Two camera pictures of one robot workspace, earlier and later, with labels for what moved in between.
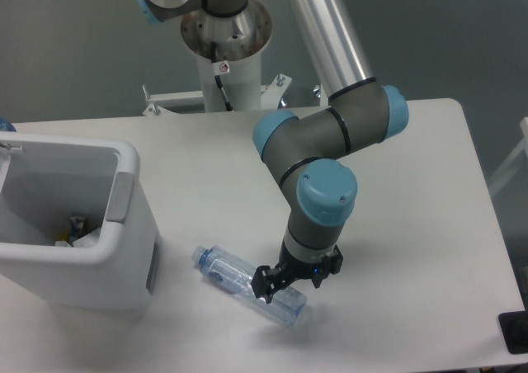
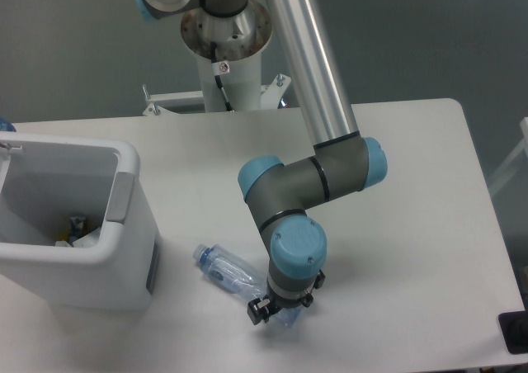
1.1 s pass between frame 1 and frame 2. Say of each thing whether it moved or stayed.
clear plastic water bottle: stayed
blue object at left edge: stayed
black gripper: moved
